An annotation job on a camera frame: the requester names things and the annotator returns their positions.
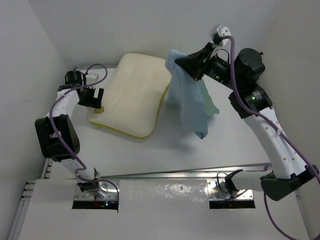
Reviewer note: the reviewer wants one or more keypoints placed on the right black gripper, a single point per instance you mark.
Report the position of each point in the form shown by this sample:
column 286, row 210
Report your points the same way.
column 194, row 62

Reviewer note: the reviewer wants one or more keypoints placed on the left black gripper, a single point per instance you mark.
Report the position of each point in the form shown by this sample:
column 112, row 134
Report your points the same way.
column 94, row 102

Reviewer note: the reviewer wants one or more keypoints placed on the light blue pillowcase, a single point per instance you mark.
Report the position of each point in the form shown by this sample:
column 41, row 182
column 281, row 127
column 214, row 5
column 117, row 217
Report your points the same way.
column 191, row 98

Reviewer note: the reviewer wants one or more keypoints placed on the cream pillow with yellow edge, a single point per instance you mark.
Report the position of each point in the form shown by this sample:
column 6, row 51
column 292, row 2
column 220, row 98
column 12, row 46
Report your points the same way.
column 133, row 97

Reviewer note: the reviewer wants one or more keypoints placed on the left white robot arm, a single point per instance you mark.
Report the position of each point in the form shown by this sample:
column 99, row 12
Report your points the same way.
column 57, row 136

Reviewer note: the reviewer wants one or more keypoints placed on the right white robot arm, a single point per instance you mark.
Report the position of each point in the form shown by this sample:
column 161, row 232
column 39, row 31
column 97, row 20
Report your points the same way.
column 289, row 170

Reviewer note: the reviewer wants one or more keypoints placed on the white front cover panel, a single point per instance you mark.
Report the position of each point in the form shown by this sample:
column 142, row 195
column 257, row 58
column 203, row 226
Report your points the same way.
column 148, row 210

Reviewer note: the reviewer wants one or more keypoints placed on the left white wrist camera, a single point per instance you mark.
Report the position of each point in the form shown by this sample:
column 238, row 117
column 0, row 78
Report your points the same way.
column 91, row 80

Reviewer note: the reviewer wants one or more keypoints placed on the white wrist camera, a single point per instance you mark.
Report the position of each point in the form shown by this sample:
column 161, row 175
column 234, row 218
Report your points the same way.
column 91, row 80
column 216, row 35

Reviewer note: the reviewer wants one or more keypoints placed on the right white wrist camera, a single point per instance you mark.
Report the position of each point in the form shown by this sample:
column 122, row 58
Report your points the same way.
column 216, row 35

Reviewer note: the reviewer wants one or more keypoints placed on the aluminium frame rail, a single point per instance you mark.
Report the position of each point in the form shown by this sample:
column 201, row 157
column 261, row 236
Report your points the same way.
column 169, row 154

